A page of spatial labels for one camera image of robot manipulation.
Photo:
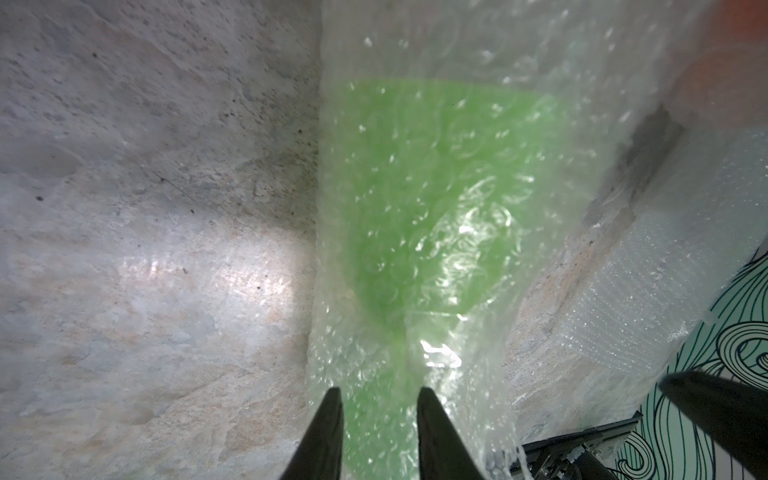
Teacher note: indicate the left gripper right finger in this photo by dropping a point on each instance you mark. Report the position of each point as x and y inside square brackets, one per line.
[442, 454]

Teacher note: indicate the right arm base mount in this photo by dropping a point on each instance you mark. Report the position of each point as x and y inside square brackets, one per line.
[578, 455]

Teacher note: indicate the orange glass in bubble wrap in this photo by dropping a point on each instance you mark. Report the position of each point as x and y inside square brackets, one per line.
[724, 86]

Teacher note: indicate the green glass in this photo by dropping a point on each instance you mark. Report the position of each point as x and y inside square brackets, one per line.
[460, 143]

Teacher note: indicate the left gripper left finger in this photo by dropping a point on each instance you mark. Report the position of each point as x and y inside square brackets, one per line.
[320, 451]

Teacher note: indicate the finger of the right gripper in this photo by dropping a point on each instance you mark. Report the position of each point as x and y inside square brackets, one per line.
[733, 414]

